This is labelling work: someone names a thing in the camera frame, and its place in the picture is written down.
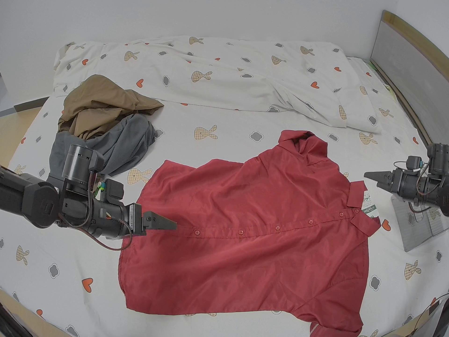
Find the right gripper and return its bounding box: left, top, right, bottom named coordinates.
left=364, top=169, right=441, bottom=204

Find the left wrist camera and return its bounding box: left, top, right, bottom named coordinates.
left=103, top=178, right=126, bottom=203

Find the bed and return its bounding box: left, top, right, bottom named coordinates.
left=0, top=10, right=449, bottom=337

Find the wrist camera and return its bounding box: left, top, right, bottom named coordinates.
left=404, top=155, right=424, bottom=172
left=103, top=178, right=126, bottom=203

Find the grey garment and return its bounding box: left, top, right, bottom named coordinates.
left=48, top=114, right=156, bottom=179

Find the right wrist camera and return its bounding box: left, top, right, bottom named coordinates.
left=404, top=155, right=424, bottom=172

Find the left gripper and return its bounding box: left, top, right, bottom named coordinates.
left=58, top=200, right=178, bottom=241

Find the clear plastic box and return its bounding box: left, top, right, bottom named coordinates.
left=391, top=185, right=449, bottom=253

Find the red shirt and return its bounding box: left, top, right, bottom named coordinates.
left=117, top=129, right=382, bottom=337

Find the brown garment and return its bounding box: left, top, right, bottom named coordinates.
left=57, top=75, right=165, bottom=141

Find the white printed quilt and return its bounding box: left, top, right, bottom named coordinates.
left=53, top=35, right=383, bottom=134

